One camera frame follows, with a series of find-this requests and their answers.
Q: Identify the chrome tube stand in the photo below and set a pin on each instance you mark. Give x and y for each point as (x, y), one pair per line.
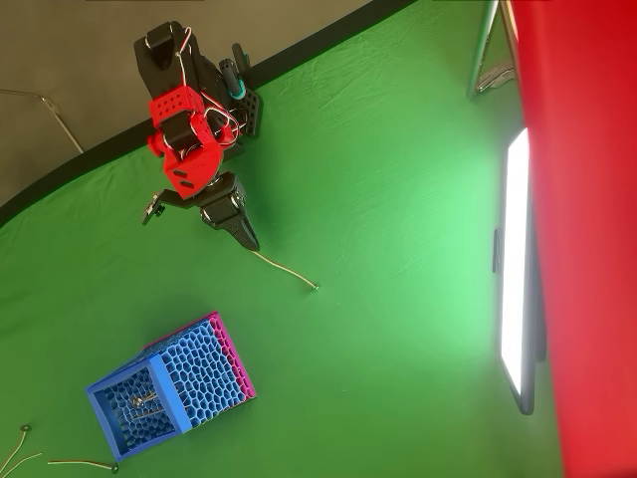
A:
(482, 50)

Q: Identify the blue and pink mesh basket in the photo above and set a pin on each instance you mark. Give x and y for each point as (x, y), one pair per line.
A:
(199, 368)

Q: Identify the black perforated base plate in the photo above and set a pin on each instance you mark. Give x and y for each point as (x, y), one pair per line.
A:
(250, 112)

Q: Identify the green cloth with black rim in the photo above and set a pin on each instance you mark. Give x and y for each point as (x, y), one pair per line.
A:
(348, 249)

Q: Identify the black monitor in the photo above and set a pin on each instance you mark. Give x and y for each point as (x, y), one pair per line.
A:
(515, 274)

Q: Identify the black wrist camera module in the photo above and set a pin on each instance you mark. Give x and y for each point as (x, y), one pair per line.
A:
(151, 209)

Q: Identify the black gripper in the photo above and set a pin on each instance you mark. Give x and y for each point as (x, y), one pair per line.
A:
(225, 205)

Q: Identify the red blurry sheet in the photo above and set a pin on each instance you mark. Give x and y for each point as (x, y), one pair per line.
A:
(587, 199)

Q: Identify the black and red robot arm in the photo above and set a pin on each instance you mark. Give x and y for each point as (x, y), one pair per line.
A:
(164, 65)

